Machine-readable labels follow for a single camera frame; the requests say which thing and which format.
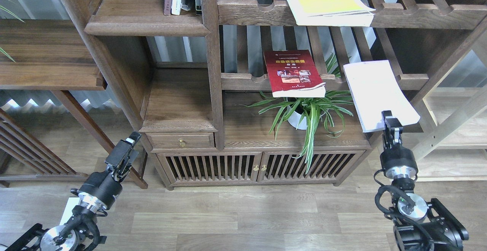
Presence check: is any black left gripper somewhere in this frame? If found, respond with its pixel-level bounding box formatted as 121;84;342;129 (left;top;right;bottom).
78;132;141;210

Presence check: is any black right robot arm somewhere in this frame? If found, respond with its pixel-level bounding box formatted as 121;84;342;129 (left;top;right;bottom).
375;111;469;251

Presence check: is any dark wooden bookshelf cabinet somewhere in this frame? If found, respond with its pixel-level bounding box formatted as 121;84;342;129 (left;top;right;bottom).
61;0;486;190

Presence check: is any dark wooden side table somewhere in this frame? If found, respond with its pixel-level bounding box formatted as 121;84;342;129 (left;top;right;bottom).
0;19;149;189

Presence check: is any red cover book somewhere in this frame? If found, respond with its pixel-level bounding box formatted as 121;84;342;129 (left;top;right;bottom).
263;50;326;97

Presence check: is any green spider plant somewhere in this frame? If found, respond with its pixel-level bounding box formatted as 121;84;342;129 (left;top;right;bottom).
243;52;355;175

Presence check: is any light wooden shelf frame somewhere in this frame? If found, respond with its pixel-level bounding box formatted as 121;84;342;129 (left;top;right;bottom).
411;49;487;182

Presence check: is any white floor bar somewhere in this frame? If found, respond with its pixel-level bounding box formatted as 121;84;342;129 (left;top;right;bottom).
59;197;80;225

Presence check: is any white pink cover book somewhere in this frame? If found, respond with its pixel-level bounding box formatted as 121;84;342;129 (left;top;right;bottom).
343;60;420;133

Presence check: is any white plant pot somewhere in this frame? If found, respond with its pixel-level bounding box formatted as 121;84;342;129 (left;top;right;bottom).
286;106;324;130

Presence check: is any brass drawer knob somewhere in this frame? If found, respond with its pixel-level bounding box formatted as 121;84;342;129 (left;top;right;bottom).
178;138;186;147

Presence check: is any green plant leaves left edge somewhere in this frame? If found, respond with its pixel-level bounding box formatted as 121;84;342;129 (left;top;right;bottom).
0;0;24;63

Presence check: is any yellow green cover book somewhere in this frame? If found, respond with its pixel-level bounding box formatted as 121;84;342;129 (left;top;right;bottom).
287;0;374;27

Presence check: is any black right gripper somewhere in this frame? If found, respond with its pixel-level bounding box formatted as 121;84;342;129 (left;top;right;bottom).
380;110;419;179

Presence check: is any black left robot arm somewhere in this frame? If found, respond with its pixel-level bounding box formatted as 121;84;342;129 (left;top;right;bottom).
5;132;141;251

